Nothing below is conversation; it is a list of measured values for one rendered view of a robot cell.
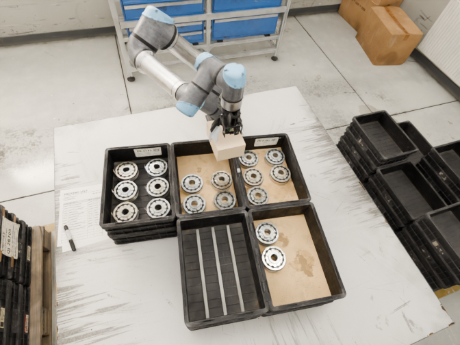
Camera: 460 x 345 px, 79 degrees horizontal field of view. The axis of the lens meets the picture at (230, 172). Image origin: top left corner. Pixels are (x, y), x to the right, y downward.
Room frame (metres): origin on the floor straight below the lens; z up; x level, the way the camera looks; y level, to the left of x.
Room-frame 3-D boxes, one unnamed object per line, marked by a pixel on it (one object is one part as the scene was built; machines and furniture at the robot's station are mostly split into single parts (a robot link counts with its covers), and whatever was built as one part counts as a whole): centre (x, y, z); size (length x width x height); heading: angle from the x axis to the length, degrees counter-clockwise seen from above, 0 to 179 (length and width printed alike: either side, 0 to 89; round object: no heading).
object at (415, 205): (1.09, -1.22, 0.31); 0.40 x 0.30 x 0.34; 26
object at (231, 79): (0.75, 0.03, 1.40); 0.09 x 0.08 x 0.11; 54
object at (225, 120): (0.74, 0.03, 1.24); 0.09 x 0.08 x 0.12; 26
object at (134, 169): (0.67, 0.49, 0.86); 0.10 x 0.10 x 0.01
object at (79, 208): (0.48, 0.68, 0.70); 0.33 x 0.23 x 0.01; 26
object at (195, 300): (0.29, -0.01, 0.87); 0.40 x 0.30 x 0.11; 17
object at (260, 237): (0.47, -0.20, 0.86); 0.10 x 0.10 x 0.01
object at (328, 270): (0.38, -0.30, 0.87); 0.40 x 0.30 x 0.11; 17
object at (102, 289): (0.61, -0.01, 0.35); 1.60 x 1.60 x 0.70; 26
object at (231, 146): (0.77, 0.04, 1.08); 0.16 x 0.12 x 0.07; 26
